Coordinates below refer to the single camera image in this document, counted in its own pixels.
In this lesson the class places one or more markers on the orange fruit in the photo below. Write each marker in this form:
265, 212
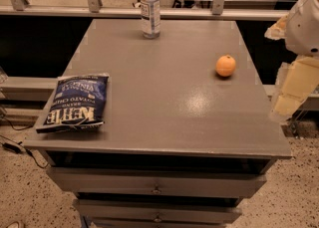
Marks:
225, 66

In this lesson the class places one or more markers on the black power adapter with cable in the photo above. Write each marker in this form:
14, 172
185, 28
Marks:
18, 148

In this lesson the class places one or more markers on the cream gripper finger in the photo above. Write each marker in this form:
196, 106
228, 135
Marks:
278, 30
295, 82

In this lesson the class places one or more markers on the upper grey drawer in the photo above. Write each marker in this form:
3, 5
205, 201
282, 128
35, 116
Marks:
157, 183

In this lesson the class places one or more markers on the blue kettle chips bag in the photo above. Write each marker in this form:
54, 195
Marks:
78, 104

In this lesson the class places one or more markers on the grey drawer cabinet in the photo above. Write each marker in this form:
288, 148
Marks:
169, 110

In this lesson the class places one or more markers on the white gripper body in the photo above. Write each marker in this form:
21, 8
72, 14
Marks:
303, 29

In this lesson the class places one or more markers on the lower grey drawer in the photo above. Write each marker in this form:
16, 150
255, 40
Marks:
156, 212

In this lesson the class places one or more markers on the grey drawer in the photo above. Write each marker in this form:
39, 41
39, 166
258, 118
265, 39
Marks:
156, 212
157, 183

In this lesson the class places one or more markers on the clear plastic water bottle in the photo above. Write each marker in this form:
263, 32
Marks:
150, 14

